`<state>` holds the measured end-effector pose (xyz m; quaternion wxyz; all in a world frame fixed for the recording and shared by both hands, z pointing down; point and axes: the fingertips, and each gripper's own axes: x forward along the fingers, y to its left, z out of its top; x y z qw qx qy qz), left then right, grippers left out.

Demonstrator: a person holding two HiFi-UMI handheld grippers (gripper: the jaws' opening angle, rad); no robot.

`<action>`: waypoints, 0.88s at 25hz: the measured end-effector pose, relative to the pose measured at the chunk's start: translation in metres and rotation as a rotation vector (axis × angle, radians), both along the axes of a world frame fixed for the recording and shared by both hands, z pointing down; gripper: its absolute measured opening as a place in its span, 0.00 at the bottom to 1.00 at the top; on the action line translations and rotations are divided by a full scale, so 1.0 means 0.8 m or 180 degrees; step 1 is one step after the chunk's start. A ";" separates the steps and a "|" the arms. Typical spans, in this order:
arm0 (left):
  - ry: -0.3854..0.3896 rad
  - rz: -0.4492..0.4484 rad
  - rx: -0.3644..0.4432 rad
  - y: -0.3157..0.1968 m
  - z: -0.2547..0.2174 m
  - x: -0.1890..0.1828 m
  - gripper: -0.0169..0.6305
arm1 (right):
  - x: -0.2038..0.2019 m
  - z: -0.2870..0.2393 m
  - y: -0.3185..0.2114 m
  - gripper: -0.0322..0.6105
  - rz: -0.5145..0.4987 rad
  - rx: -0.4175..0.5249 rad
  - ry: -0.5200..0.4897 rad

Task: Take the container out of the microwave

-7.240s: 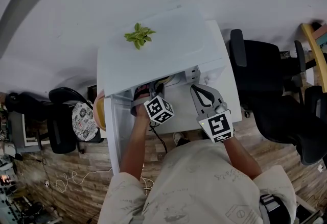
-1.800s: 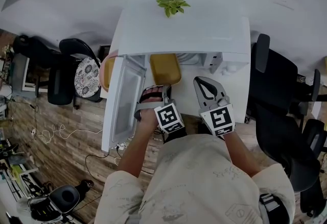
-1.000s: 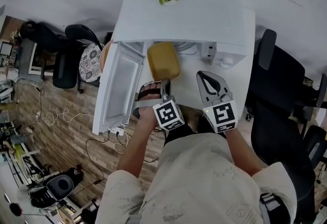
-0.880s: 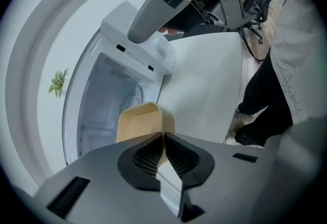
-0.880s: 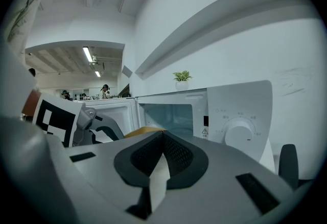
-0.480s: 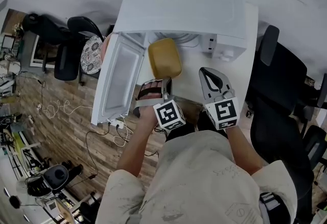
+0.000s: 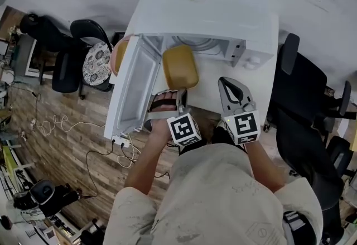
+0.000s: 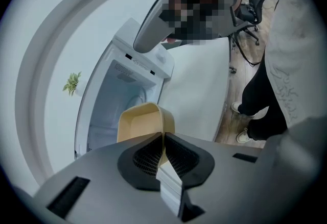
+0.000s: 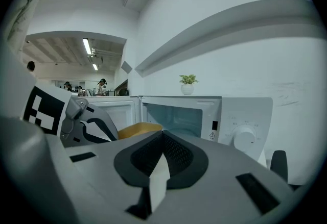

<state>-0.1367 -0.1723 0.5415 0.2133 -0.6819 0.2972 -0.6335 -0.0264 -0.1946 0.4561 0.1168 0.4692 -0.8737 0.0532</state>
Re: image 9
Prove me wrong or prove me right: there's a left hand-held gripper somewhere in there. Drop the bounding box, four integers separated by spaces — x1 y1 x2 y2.
22 85 120 147

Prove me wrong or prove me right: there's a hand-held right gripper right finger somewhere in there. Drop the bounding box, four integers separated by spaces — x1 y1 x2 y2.
150 130 292 224

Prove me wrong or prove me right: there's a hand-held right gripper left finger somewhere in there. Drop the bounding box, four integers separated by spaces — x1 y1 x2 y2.
47 130 165 224

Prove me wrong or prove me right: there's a yellow food container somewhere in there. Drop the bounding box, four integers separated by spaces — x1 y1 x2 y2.
117 121 164 140

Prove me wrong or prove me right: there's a white microwave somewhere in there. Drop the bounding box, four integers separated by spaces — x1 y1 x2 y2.
86 95 274 163

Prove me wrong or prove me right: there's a black office chair with armrests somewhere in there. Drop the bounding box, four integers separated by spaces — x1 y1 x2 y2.
270 150 289 183

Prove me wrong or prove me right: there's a long ceiling light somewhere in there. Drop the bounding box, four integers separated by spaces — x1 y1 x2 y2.
82 37 93 56

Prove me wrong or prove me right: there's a small potted green plant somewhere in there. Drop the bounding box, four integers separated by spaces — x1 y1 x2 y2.
178 73 200 96

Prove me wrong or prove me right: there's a person's cream printed shirt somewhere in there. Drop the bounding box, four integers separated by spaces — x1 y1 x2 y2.
7 0 44 53

